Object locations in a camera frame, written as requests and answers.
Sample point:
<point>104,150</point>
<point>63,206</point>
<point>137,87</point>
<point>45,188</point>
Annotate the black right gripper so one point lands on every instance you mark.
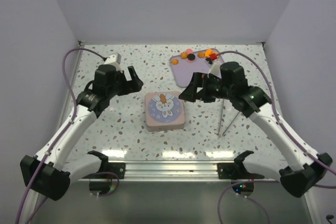
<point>190,93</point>

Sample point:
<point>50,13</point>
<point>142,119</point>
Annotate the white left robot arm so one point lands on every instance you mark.
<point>43,173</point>

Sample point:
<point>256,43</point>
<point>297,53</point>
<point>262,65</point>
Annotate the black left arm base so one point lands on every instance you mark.
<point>95,162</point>

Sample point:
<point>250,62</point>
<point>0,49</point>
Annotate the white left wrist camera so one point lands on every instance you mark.
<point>114,60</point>

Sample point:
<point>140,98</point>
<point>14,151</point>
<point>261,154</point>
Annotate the lavender cookie tray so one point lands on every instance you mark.
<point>184,70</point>

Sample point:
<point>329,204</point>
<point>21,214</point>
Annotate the black sandwich cookie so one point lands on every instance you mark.
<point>191,57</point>

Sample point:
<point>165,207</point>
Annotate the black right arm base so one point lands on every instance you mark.
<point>236,170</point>

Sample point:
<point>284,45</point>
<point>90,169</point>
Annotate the square cookie tin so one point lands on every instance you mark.
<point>164,127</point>

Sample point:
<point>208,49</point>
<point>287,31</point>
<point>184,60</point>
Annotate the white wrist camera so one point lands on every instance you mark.
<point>215,69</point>
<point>114,60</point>

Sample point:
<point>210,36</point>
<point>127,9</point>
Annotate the metal serving tongs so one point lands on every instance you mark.
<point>228,115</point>

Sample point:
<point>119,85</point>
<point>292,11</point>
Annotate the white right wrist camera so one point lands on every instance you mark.
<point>215,69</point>

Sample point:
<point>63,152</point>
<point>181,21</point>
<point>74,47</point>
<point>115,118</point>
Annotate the silver tin lid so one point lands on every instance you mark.
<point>164,108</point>

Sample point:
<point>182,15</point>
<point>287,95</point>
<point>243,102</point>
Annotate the red right cable connector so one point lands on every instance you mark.
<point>213,56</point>

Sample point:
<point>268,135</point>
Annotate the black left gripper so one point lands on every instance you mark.
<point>134,85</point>

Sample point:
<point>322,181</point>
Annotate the orange fish cookie top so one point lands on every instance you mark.
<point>208,52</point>

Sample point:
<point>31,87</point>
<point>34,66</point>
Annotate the orange swirl cookie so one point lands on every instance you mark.
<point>183,55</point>
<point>201,54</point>
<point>174,61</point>

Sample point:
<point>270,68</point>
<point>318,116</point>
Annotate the orange swirl cookie top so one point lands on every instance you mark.
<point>183,55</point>

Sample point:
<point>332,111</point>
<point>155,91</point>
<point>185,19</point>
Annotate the aluminium front rail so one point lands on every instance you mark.
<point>175,171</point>

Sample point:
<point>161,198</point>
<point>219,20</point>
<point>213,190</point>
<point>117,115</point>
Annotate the pink round cookie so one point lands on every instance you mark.
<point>189,51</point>

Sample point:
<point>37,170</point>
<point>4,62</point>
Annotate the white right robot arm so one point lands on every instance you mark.
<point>306,166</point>

